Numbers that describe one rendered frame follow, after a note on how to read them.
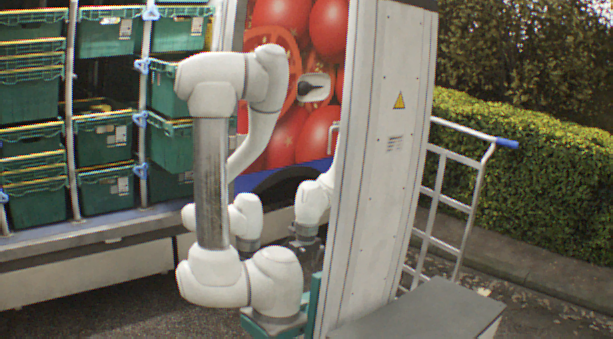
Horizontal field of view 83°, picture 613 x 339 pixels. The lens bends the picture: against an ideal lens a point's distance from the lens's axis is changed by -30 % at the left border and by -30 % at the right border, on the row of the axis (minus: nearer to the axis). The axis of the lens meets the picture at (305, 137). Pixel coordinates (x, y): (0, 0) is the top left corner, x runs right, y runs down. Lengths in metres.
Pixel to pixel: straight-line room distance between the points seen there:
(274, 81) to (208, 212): 0.40
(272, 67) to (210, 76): 0.17
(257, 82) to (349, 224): 0.44
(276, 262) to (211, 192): 0.27
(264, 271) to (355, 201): 0.34
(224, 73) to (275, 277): 0.59
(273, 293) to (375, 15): 0.83
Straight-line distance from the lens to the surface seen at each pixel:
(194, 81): 1.25
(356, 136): 1.19
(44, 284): 2.32
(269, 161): 2.76
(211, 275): 1.34
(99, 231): 2.28
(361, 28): 1.16
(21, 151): 2.20
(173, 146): 2.21
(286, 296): 1.40
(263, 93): 1.30
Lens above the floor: 1.65
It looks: 14 degrees down
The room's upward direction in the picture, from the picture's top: 5 degrees clockwise
